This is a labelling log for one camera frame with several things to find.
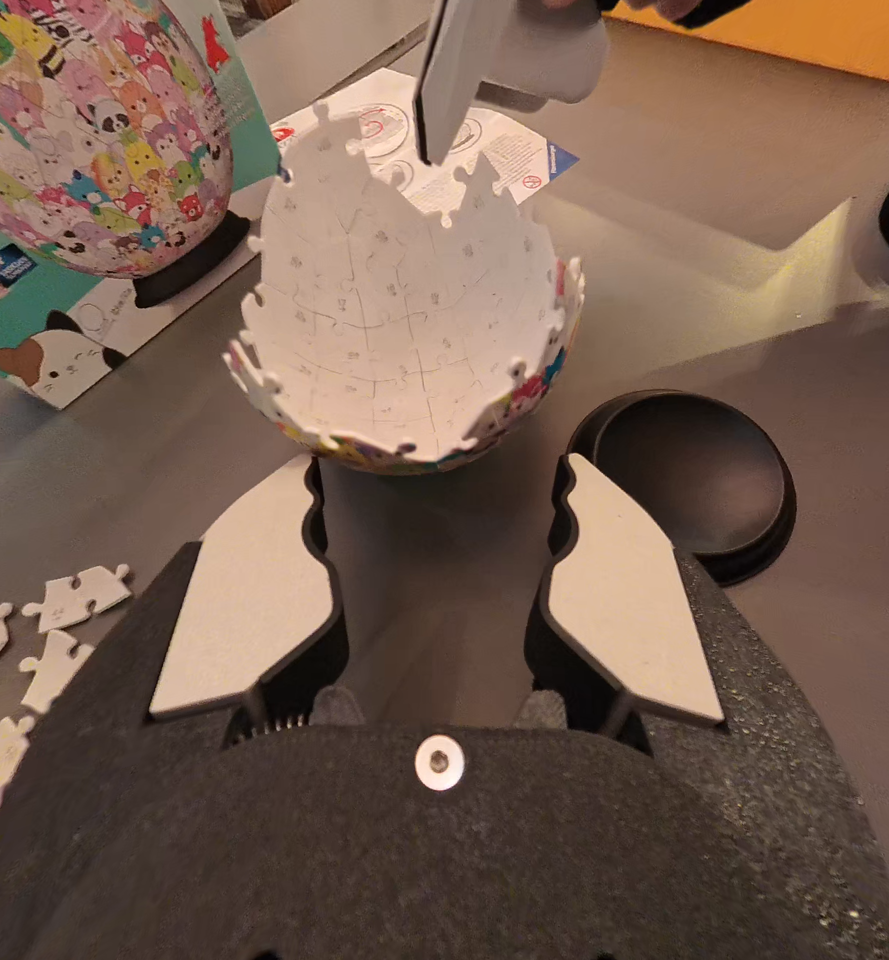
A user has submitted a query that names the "pile of white puzzle pieces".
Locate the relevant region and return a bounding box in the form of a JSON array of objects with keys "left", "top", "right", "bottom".
[{"left": 0, "top": 564, "right": 132, "bottom": 901}]

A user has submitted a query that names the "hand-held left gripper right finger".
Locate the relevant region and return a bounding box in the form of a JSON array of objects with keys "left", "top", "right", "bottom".
[{"left": 523, "top": 452, "right": 728, "bottom": 735}]

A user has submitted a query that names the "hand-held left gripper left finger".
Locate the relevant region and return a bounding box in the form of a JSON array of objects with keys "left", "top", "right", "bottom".
[{"left": 148, "top": 453, "right": 350, "bottom": 725}]

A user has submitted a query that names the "yellow plastic bin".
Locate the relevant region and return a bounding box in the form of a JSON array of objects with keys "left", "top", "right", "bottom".
[{"left": 609, "top": 0, "right": 889, "bottom": 84}]

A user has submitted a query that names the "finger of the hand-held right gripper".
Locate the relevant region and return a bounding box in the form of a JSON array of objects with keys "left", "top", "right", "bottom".
[{"left": 413, "top": 0, "right": 518, "bottom": 168}]

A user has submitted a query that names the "white instruction leaflet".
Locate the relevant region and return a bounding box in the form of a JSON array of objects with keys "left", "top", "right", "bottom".
[{"left": 268, "top": 67, "right": 581, "bottom": 219}]

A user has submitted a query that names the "colourful puzzle box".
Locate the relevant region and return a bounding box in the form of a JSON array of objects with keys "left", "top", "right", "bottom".
[{"left": 0, "top": 0, "right": 281, "bottom": 412}]

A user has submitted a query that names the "black round ball stand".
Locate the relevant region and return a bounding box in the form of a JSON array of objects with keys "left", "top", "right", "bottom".
[{"left": 564, "top": 390, "right": 798, "bottom": 586}]

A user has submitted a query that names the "partly built puzzle ball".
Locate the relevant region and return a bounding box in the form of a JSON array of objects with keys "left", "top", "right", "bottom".
[{"left": 223, "top": 97, "right": 588, "bottom": 477}]

